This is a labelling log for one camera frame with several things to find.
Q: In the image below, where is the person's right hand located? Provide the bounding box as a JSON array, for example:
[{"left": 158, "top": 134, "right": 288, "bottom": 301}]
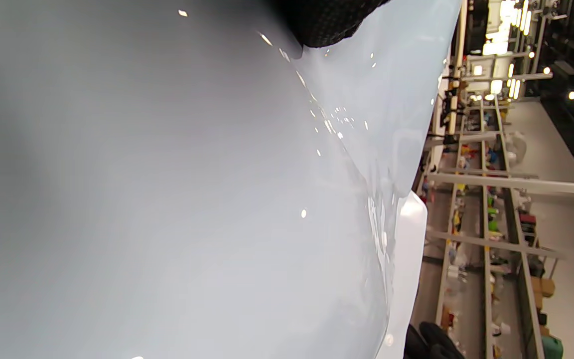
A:
[{"left": 404, "top": 322, "right": 464, "bottom": 359}]

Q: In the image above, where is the white metal shelving rack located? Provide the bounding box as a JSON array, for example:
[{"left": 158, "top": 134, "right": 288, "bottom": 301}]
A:
[{"left": 424, "top": 95, "right": 574, "bottom": 359}]

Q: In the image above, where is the white paper sheet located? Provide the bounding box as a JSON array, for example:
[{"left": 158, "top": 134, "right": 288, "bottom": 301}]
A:
[{"left": 374, "top": 192, "right": 428, "bottom": 359}]

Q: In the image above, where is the blue plastic snap folder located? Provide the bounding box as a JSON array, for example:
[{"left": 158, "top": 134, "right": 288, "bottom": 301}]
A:
[{"left": 0, "top": 0, "right": 462, "bottom": 359}]

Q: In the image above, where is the person's left hand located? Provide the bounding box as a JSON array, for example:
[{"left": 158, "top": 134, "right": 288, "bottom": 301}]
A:
[{"left": 275, "top": 0, "right": 392, "bottom": 49}]

